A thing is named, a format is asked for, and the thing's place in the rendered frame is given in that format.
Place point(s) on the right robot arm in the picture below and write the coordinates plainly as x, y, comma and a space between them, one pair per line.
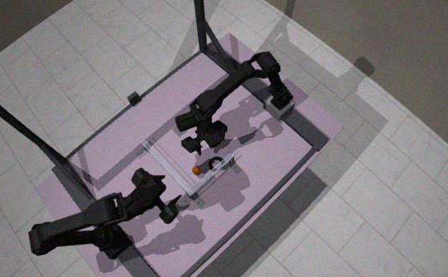
47, 236

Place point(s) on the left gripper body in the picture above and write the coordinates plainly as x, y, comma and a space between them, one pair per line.
192, 144

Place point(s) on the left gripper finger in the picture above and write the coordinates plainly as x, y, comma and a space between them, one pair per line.
199, 150

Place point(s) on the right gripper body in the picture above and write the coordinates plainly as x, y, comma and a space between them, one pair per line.
168, 213

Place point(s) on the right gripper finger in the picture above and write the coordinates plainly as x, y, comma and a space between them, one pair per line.
173, 202
161, 177

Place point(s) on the black metal frame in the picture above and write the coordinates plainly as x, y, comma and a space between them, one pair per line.
51, 153

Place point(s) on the brown ball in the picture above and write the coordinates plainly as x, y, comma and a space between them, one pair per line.
196, 170

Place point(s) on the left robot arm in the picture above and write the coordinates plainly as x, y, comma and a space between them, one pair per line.
210, 101

